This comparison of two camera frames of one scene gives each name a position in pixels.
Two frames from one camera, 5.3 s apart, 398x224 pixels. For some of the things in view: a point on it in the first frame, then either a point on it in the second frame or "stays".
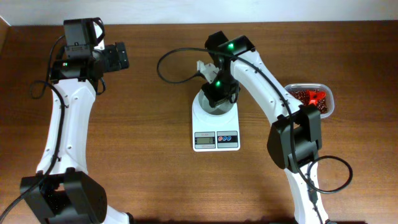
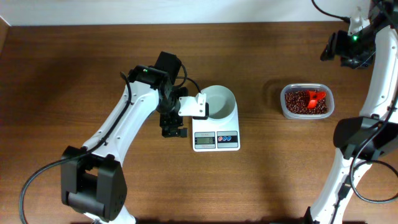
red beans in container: x=302 y=96 stays
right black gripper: x=217 y=98 → x=330 y=46
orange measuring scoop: x=314 y=95 stays
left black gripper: x=121 y=56 → x=173 y=132
